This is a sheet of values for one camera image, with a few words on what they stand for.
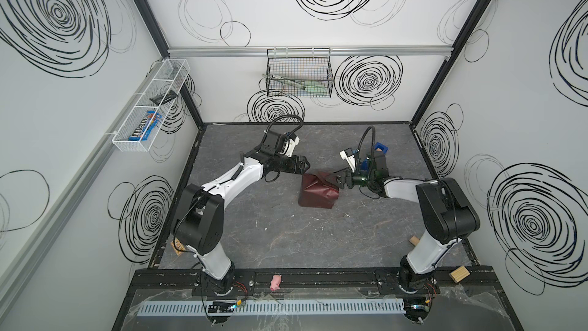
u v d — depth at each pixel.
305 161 0.81
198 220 0.46
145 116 0.74
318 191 0.81
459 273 0.75
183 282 0.76
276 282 0.72
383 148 1.03
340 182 0.81
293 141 0.81
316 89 0.87
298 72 0.89
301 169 0.77
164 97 0.76
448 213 0.48
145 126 0.69
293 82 0.86
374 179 0.76
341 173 0.80
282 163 0.75
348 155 0.83
